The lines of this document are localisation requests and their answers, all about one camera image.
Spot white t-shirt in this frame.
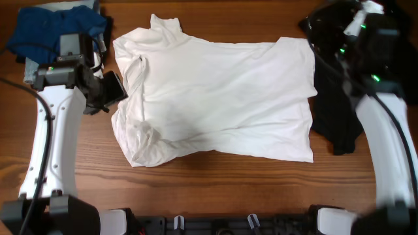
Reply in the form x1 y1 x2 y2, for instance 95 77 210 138
111 15 317 167

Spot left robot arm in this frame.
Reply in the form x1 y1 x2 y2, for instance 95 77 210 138
1 33 129 234

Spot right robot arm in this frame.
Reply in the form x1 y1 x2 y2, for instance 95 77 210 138
305 1 417 234

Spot light grey folded jeans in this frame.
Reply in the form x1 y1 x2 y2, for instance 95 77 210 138
24 0 100 84

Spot blue folded shirt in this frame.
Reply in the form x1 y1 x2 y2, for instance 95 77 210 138
6 5 107 64

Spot black t-shirt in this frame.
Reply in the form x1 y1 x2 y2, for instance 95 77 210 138
298 1 417 155

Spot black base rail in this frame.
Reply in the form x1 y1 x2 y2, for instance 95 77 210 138
137 215 310 235

